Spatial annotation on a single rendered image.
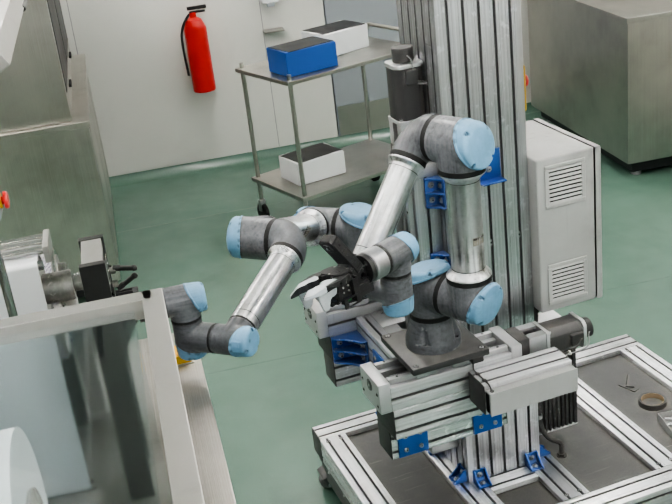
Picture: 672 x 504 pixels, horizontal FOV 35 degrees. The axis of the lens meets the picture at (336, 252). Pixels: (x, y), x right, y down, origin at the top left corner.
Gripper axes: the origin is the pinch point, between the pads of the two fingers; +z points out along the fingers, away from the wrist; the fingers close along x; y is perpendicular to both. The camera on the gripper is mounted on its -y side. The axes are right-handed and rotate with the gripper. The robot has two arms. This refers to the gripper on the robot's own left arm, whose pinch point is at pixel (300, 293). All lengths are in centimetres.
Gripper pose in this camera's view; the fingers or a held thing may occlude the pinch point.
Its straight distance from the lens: 229.1
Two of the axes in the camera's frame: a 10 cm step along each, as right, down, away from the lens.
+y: 2.1, 9.3, 3.0
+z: -6.9, 3.6, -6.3
